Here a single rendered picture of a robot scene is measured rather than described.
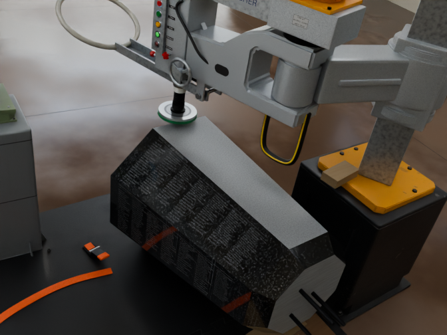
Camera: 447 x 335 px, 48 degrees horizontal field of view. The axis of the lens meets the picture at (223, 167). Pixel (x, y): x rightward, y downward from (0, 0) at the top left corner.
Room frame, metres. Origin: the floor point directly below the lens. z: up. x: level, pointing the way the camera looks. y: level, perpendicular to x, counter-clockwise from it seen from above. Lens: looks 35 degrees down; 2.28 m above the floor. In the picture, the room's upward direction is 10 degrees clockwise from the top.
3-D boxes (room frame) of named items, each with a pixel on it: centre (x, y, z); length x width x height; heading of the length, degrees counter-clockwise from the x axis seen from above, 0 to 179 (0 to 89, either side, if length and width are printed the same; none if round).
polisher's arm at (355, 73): (2.27, -0.66, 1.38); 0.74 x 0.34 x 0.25; 115
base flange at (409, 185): (2.35, -0.84, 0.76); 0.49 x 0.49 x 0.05; 40
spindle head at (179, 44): (2.39, 0.24, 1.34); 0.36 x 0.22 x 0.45; 57
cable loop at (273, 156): (2.07, -0.25, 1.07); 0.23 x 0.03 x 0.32; 57
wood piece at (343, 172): (2.22, -0.61, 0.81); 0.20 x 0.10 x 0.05; 138
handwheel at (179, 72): (2.27, 0.27, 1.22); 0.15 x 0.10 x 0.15; 57
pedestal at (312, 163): (2.35, -0.84, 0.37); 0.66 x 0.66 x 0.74; 40
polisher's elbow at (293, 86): (2.08, -0.25, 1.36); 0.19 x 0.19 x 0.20
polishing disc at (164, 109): (2.44, 0.30, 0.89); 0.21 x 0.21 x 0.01
